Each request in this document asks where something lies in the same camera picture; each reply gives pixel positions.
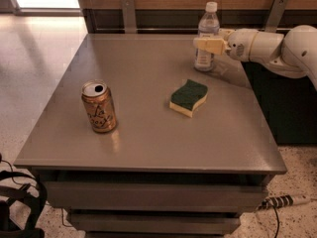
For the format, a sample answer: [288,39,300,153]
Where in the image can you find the green yellow sponge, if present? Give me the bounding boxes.
[169,79,208,118]

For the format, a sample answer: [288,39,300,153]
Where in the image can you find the white power strip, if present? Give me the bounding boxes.
[258,194,311,210]

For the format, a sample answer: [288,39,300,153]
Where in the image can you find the metal bracket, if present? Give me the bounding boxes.
[264,0,289,33]
[121,0,138,34]

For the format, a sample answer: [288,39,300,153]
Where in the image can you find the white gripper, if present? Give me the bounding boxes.
[193,28,259,61]

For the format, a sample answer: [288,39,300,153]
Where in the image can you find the grey drawer cabinet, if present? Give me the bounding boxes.
[16,35,286,238]

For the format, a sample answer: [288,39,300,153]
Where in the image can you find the black bag with straps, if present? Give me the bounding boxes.
[0,157,48,238]

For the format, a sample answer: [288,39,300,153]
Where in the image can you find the gold soda can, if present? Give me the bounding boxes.
[81,79,117,133]

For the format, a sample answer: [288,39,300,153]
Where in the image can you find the right metal bracket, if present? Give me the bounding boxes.
[264,0,289,33]

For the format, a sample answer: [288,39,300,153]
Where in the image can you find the left metal bracket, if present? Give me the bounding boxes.
[121,0,138,34]

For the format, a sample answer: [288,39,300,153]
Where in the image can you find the black power cable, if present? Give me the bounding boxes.
[264,198,281,238]

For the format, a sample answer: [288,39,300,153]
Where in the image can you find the clear plastic water bottle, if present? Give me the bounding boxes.
[194,2,220,72]

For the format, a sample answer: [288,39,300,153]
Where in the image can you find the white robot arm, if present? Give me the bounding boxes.
[193,25,317,89]

